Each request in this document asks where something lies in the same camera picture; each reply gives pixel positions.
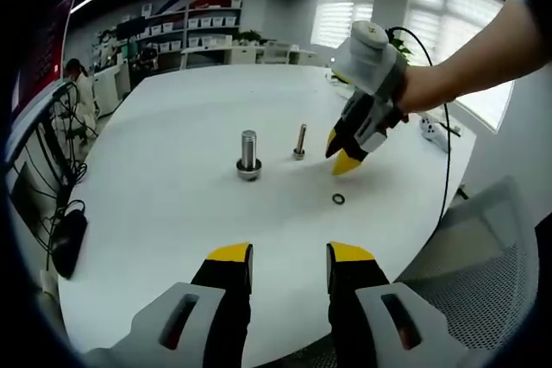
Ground grey mesh office chair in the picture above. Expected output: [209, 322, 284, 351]
[258, 176, 543, 368]

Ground potted plant in white pot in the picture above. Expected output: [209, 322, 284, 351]
[386, 35, 415, 59]

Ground large metal washer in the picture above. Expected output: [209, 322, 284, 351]
[235, 163, 264, 179]
[235, 159, 264, 176]

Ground white counter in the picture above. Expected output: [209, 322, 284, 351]
[92, 61, 133, 117]

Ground shelf of white storage bins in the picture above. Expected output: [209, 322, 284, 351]
[141, 0, 245, 54]

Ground thick threaded stud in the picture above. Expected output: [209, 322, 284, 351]
[235, 129, 264, 183]

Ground person's right hand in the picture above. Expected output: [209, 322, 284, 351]
[394, 61, 454, 126]

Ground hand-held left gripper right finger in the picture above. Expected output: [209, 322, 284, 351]
[325, 240, 471, 368]

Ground white office chair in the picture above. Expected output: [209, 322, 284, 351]
[262, 40, 291, 65]

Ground white game controller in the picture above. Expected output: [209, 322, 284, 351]
[418, 111, 452, 153]

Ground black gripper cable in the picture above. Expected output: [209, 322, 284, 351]
[385, 26, 462, 231]

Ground black monitor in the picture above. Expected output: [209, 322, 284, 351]
[116, 16, 147, 40]

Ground black pouch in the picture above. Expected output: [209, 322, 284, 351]
[50, 208, 90, 281]

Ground small green plant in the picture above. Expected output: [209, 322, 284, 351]
[236, 29, 265, 46]

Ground thin threaded stud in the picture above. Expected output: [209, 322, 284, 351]
[292, 123, 308, 161]

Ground red screen monitor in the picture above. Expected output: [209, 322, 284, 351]
[10, 0, 74, 122]

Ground white window blinds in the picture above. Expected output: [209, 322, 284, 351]
[310, 0, 510, 65]

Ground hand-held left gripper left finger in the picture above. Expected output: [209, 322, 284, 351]
[85, 241, 254, 368]

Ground tangle of black cables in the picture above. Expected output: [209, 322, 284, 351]
[41, 83, 98, 272]

